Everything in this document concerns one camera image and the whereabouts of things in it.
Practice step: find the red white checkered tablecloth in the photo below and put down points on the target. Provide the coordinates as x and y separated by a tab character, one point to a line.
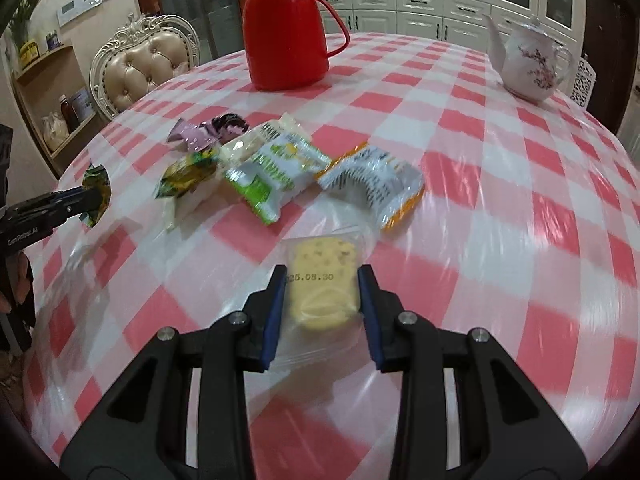
528	227

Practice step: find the wooden wall shelf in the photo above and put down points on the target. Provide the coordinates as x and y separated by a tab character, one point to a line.
37	90

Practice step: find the pink purple snack packet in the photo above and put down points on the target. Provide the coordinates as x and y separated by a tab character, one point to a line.
216	131

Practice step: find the white lattice screen panel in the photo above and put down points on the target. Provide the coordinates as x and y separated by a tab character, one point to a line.
583	84

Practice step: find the cream tufted chair left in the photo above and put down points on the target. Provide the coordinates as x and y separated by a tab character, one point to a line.
141	56

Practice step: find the green yellow snack packet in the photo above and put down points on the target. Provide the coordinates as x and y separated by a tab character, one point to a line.
188	182

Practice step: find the green garlic pea packet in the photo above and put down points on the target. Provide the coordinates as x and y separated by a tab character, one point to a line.
97	184

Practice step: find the red thermos jug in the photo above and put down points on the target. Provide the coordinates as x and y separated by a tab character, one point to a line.
285	43

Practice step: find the white floral teapot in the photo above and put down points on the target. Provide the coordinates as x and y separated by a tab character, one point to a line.
531	64

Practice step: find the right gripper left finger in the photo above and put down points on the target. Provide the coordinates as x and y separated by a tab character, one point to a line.
178	411

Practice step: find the orange grey snack packet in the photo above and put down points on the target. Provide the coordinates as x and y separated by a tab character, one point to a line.
372	178

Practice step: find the green white snack packet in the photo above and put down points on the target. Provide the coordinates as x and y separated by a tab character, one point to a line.
274	175

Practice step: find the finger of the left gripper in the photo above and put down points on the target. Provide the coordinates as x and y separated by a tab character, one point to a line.
38	217

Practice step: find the clear yellow biscuit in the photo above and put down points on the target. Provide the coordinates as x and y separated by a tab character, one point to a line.
321	315

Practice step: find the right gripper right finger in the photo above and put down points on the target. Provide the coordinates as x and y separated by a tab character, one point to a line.
467	410

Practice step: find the beige nut snack packet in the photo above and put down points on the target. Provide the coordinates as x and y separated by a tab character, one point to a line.
246	144

